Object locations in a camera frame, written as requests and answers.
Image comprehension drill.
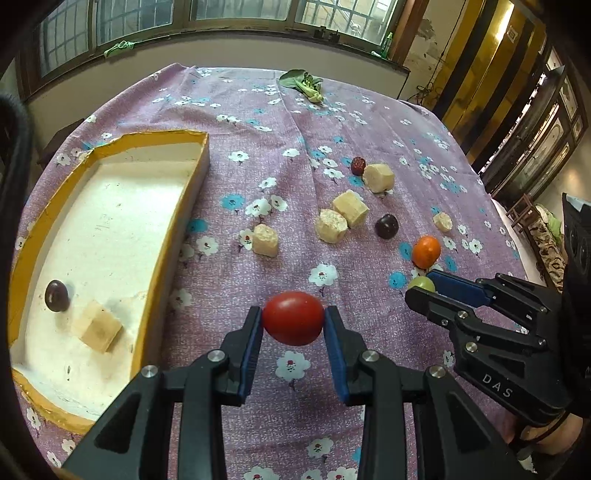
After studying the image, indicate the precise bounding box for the yellow-rimmed white cardboard tray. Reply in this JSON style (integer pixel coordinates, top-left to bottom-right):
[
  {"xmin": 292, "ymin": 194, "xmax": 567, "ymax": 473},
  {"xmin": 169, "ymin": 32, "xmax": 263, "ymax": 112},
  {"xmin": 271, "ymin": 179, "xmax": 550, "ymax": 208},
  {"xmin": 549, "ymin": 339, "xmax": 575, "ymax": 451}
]
[{"xmin": 8, "ymin": 130, "xmax": 211, "ymax": 435}]

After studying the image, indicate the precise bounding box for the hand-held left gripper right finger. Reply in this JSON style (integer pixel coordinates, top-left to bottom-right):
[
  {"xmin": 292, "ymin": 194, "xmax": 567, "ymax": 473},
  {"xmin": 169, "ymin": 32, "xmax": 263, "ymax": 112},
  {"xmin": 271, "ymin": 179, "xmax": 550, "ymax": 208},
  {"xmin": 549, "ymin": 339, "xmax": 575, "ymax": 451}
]
[{"xmin": 323, "ymin": 305, "xmax": 532, "ymax": 480}]

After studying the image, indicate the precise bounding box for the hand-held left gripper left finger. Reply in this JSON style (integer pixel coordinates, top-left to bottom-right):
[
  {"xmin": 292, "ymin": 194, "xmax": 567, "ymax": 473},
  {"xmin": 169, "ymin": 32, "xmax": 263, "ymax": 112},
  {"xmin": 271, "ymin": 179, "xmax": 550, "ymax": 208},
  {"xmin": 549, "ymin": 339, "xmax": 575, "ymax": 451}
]
[{"xmin": 60, "ymin": 305, "xmax": 264, "ymax": 480}]

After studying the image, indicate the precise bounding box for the dark plum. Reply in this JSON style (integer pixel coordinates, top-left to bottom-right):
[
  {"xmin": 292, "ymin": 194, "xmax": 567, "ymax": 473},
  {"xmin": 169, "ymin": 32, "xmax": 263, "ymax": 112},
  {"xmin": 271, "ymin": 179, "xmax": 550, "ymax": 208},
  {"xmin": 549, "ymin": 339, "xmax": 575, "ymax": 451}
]
[{"xmin": 374, "ymin": 213, "xmax": 400, "ymax": 240}]

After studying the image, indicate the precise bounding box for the small wooden chair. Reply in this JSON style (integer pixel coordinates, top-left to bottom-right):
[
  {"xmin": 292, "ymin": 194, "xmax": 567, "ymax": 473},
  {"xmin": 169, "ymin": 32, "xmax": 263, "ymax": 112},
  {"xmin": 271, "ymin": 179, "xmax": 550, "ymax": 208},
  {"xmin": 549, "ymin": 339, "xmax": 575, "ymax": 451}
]
[{"xmin": 505, "ymin": 194, "xmax": 539, "ymax": 237}]

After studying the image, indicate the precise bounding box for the dark red cherry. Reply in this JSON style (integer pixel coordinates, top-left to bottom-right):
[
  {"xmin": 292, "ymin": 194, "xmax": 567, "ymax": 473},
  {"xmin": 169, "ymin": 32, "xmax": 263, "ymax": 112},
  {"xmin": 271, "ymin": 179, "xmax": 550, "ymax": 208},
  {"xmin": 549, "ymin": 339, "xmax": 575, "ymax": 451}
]
[{"xmin": 45, "ymin": 279, "xmax": 71, "ymax": 313}]

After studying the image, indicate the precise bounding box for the patterned cushion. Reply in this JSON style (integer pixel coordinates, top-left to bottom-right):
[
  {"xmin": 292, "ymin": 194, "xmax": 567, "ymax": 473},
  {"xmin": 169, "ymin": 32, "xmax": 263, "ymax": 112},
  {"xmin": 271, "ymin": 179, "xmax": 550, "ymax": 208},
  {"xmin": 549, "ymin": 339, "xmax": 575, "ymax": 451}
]
[{"xmin": 531, "ymin": 208, "xmax": 570, "ymax": 289}]

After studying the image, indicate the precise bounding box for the thin black wall cable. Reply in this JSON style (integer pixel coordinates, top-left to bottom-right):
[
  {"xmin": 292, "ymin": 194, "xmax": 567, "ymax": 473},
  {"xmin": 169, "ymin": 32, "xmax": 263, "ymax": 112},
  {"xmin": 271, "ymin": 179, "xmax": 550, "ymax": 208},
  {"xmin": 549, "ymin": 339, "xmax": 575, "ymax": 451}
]
[{"xmin": 413, "ymin": 55, "xmax": 445, "ymax": 109}]

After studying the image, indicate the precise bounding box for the yellow wooden door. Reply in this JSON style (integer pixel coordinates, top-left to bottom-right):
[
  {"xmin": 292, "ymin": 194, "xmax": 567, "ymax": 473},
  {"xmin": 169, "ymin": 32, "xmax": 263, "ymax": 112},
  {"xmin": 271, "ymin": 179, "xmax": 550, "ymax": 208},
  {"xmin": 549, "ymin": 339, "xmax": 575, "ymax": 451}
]
[{"xmin": 434, "ymin": 0, "xmax": 548, "ymax": 158}]

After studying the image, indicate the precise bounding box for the red tomato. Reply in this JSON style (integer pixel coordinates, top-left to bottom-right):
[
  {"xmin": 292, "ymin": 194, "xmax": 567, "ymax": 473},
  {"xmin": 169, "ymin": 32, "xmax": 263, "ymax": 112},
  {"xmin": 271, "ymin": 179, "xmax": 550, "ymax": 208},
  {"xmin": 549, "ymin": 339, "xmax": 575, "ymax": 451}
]
[{"xmin": 262, "ymin": 291, "xmax": 325, "ymax": 347}]

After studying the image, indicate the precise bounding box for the purple floral tablecloth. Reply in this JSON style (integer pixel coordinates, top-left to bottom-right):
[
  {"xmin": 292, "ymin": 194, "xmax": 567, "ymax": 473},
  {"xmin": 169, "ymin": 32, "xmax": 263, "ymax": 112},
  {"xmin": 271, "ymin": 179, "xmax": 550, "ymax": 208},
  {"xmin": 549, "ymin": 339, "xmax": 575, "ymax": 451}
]
[{"xmin": 9, "ymin": 62, "xmax": 555, "ymax": 480}]

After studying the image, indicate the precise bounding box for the dark wooden cabinet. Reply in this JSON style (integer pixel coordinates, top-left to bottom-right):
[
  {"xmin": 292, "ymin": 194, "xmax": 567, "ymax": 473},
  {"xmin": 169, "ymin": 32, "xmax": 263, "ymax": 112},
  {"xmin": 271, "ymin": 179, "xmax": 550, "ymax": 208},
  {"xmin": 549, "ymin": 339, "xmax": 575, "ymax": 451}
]
[{"xmin": 471, "ymin": 41, "xmax": 591, "ymax": 206}]

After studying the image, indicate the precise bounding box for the green bok choy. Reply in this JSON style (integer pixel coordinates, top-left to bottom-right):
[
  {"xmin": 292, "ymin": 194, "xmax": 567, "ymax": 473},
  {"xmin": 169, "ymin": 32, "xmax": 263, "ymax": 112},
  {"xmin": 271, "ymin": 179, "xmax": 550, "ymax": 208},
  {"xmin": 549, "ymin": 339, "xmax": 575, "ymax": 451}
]
[{"xmin": 278, "ymin": 69, "xmax": 324, "ymax": 104}]

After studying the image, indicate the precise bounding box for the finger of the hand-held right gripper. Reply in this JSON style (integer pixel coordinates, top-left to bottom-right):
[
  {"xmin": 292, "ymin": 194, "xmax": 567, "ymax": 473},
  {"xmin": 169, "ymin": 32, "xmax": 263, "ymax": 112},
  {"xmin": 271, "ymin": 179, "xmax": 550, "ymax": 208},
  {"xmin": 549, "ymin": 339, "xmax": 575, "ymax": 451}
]
[
  {"xmin": 426, "ymin": 271, "xmax": 564, "ymax": 326},
  {"xmin": 405, "ymin": 291, "xmax": 550, "ymax": 367}
]

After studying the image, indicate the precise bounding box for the orange mandarin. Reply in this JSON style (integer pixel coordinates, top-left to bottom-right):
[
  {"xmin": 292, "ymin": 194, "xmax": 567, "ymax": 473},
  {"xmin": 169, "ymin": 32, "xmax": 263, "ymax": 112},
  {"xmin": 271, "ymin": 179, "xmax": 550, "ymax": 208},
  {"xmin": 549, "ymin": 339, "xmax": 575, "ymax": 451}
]
[{"xmin": 411, "ymin": 235, "xmax": 442, "ymax": 270}]

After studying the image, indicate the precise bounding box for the wooden framed window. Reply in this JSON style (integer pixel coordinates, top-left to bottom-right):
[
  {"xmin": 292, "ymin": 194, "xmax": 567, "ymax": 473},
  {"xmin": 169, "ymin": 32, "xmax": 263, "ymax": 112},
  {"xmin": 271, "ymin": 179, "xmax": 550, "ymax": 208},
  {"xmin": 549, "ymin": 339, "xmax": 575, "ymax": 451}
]
[{"xmin": 18, "ymin": 0, "xmax": 416, "ymax": 97}]

